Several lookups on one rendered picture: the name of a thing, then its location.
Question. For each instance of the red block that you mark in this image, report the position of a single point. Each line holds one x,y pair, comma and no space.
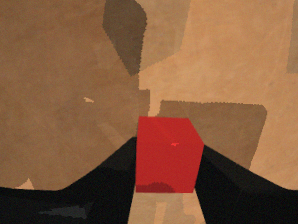
168,155

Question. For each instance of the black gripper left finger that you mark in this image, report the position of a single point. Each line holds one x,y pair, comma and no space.
102,196

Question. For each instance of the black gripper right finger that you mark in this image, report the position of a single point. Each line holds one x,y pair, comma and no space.
231,194

